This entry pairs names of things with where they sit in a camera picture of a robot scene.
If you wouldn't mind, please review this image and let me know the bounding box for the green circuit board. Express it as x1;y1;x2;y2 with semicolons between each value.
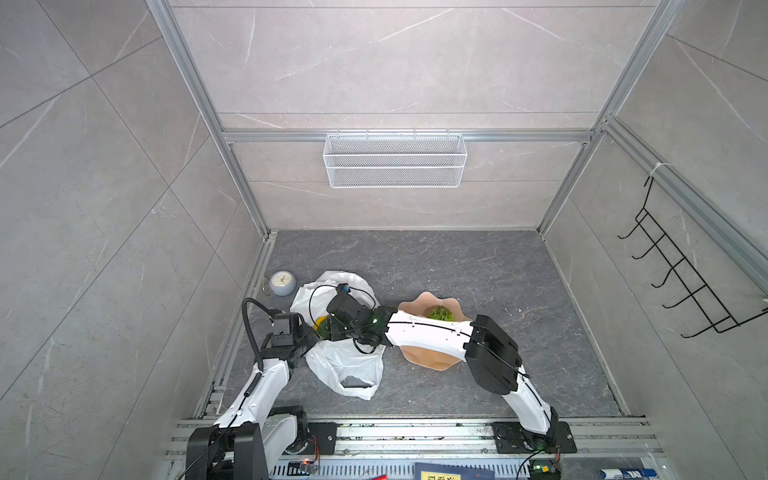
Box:
528;460;562;480

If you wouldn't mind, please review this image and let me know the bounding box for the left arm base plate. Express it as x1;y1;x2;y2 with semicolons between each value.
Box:
286;422;339;456

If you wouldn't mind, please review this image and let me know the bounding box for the black corrugated cable hose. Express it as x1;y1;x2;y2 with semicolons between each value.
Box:
241;297;283;370

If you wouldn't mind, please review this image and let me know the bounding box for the blue yellow box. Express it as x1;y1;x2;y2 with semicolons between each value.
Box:
414;463;495;480

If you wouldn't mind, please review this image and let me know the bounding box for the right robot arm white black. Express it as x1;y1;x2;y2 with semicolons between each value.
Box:
326;284;558;442

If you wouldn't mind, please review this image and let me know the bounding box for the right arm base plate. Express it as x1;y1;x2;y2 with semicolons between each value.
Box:
491;422;578;454

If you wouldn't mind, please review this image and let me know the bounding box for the green textured fake fruit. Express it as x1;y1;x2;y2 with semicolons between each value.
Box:
425;305;455;322

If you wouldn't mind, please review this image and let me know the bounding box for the black wire hook rack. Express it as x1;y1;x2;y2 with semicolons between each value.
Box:
617;176;767;339

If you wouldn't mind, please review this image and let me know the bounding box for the yellow fake banana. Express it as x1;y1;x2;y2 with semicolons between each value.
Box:
314;316;328;332

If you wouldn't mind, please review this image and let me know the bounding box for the white wire mesh basket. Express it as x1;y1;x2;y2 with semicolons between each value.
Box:
323;133;468;189

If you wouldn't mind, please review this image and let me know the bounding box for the small white round clock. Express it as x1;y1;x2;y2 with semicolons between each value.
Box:
268;270;297;297

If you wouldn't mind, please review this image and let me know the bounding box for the smooth green fake fruit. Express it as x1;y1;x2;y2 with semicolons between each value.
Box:
315;317;330;340

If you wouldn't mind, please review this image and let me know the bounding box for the white plastic bag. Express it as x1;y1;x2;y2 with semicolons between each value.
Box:
290;270;385;401

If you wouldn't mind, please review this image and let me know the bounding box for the pink scalloped plate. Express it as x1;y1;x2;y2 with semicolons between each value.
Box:
398;292;469;371

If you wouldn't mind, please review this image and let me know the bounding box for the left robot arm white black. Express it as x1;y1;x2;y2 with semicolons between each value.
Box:
179;312;316;479

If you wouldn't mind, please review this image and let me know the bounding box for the blue marker pen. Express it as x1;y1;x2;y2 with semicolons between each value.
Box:
599;468;658;480

